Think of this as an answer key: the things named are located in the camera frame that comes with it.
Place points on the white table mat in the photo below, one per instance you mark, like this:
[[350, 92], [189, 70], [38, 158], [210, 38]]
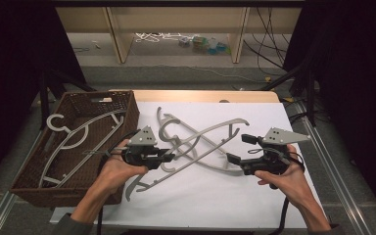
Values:
[[209, 202]]

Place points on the black tripod stand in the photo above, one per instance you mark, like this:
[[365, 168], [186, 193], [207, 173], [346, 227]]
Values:
[[310, 98], [44, 98]]

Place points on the person's right hand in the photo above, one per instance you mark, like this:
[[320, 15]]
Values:
[[290, 182]]

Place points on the person's left hand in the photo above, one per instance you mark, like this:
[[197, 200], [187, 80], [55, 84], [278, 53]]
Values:
[[117, 173]]

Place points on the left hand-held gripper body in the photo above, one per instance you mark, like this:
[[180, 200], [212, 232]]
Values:
[[143, 138]]

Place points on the grey plastic clothes hanger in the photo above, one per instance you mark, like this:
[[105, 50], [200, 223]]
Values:
[[202, 152], [91, 155], [158, 117]]

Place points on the pile of small colourful things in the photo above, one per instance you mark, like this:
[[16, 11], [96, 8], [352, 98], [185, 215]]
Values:
[[202, 44]]

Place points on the metal floor rail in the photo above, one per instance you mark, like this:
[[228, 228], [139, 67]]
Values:
[[1, 212], [347, 199]]

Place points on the black curtain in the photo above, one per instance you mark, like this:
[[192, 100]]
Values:
[[355, 65], [6, 65]]

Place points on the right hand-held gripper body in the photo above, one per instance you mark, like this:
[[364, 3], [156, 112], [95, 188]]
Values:
[[284, 136]]

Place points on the wooden shelf unit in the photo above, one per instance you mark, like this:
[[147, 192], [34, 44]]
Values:
[[176, 19]]

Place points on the brown wicker basket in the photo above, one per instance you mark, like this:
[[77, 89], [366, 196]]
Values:
[[32, 192]]

